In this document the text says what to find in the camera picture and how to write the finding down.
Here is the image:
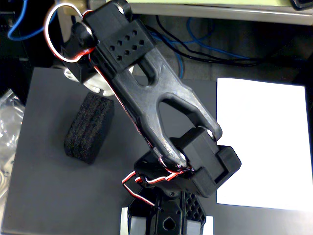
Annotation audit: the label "long blue floor cable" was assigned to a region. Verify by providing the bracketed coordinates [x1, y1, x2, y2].
[168, 17, 251, 79]

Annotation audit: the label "white red wrist servo cable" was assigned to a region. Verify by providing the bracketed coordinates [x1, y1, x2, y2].
[44, 3, 96, 62]

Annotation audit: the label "white red base servo cable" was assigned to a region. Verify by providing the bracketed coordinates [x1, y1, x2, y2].
[121, 159, 195, 207]

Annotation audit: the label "beige corner cap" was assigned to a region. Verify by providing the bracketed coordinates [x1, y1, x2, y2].
[61, 0, 89, 16]

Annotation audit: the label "dark grey work board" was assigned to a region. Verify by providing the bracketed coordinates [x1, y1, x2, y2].
[1, 67, 313, 235]

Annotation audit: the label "black desk object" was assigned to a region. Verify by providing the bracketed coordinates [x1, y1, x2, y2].
[290, 0, 313, 11]

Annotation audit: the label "grey desk top edge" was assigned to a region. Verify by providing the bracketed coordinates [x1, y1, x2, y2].
[127, 0, 313, 25]

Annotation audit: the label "black foam cube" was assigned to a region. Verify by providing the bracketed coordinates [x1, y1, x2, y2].
[64, 94, 115, 165]

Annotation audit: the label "white paper sheet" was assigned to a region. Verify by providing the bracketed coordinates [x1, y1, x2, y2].
[216, 77, 313, 212]

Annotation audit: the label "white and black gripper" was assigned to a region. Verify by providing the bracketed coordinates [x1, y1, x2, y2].
[61, 39, 115, 97]

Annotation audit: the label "black floor cables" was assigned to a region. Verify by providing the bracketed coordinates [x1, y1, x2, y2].
[146, 15, 260, 67]

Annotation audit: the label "clear plastic bag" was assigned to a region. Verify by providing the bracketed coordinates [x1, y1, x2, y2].
[0, 88, 25, 199]

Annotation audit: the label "beige desk leg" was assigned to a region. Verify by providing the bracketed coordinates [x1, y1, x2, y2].
[57, 12, 85, 49]

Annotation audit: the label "black computer tower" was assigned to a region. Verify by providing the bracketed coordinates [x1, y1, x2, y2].
[0, 9, 34, 105]

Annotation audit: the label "grey translucent clamp block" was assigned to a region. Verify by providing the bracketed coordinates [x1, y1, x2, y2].
[187, 219, 203, 235]
[129, 216, 148, 235]

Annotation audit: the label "white tape strip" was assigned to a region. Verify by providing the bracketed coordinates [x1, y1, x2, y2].
[120, 207, 130, 235]
[206, 215, 214, 235]

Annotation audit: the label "blue looped network cable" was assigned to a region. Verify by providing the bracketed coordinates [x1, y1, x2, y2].
[7, 0, 61, 41]

